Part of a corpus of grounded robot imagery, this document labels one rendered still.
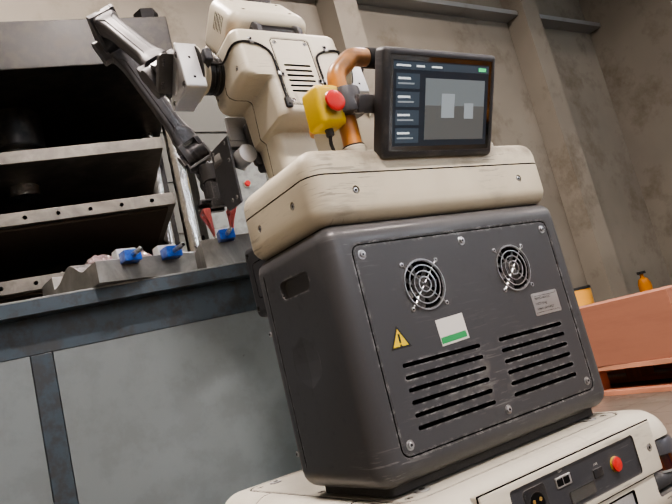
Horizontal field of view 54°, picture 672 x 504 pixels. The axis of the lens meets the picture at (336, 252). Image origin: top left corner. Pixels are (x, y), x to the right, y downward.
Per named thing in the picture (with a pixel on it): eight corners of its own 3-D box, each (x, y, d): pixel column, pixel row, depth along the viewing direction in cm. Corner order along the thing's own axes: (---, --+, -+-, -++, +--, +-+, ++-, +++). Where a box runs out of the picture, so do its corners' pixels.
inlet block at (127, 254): (153, 258, 156) (149, 236, 157) (133, 260, 153) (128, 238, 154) (134, 271, 166) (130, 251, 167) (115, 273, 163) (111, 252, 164)
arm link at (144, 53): (73, 11, 174) (106, -7, 177) (96, 54, 184) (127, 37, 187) (151, 77, 149) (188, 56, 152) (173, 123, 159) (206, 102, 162)
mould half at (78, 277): (198, 271, 172) (189, 231, 174) (99, 283, 156) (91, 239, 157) (132, 309, 210) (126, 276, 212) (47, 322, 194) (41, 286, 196)
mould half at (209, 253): (297, 256, 186) (287, 211, 188) (207, 272, 176) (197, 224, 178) (259, 287, 232) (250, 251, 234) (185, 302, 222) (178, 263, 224)
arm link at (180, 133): (90, 39, 178) (124, 21, 181) (92, 48, 183) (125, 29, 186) (185, 169, 181) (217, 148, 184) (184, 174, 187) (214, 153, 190)
